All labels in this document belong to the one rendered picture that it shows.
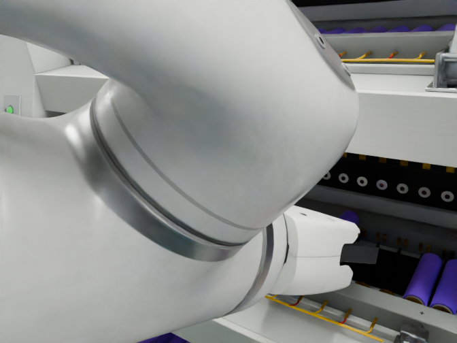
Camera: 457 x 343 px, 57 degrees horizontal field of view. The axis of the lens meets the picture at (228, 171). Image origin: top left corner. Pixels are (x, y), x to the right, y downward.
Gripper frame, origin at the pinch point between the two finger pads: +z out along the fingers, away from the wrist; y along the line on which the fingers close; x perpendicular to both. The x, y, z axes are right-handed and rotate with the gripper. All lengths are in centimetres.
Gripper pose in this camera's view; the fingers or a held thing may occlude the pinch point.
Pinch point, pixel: (322, 235)
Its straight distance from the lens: 38.8
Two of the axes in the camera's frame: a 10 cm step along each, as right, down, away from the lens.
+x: 2.0, -9.8, 0.1
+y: 8.1, 1.6, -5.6
